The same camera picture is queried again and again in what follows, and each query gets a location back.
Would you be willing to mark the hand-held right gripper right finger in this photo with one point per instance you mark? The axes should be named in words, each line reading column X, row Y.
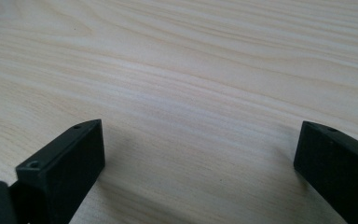
column 338, row 165

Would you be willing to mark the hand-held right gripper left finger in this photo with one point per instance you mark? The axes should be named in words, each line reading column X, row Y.
column 66, row 168

